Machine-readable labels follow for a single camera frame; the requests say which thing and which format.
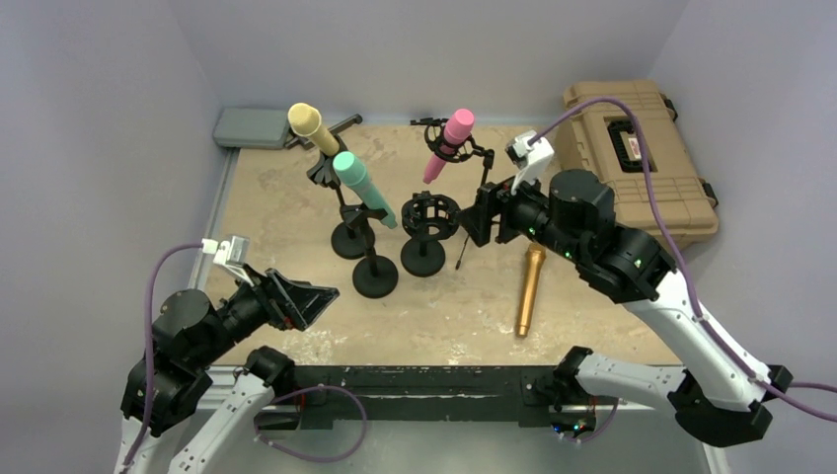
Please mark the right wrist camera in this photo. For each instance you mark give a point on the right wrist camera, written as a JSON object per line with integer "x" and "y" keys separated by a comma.
{"x": 531, "y": 159}

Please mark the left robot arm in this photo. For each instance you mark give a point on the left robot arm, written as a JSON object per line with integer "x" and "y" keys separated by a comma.
{"x": 182, "y": 341}

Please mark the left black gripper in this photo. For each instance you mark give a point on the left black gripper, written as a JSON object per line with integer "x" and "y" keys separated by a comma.
{"x": 288, "y": 302}

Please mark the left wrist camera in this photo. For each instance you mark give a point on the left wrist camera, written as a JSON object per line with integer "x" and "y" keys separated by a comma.
{"x": 230, "y": 255}

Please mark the gold microphone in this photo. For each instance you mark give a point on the gold microphone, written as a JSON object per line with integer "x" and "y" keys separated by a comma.
{"x": 534, "y": 260}

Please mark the shock mount round-base stand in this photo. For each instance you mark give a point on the shock mount round-base stand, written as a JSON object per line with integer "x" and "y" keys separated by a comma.
{"x": 428, "y": 219}

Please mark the grey pouch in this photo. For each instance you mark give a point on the grey pouch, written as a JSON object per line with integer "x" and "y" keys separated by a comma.
{"x": 251, "y": 128}

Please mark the pink microphone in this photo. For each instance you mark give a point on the pink microphone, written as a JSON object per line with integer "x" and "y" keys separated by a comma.
{"x": 444, "y": 137}

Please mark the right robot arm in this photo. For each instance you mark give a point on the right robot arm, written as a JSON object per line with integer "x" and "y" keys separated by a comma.
{"x": 717, "y": 393}

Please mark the yellow microphone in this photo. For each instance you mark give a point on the yellow microphone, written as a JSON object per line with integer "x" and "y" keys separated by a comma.
{"x": 306, "y": 121}

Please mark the black mounting base rail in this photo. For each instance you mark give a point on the black mounting base rail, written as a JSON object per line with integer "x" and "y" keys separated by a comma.
{"x": 530, "y": 396}

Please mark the clip round-base stand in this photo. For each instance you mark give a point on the clip round-base stand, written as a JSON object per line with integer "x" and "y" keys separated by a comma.
{"x": 348, "y": 240}
{"x": 377, "y": 276}

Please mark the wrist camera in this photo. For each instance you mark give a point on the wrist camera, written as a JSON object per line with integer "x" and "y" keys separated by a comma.
{"x": 230, "y": 255}
{"x": 531, "y": 159}

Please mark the teal microphone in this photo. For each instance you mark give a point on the teal microphone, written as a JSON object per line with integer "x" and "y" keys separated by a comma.
{"x": 353, "y": 173}

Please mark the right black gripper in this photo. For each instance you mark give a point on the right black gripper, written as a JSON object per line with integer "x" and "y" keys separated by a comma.
{"x": 478, "y": 217}

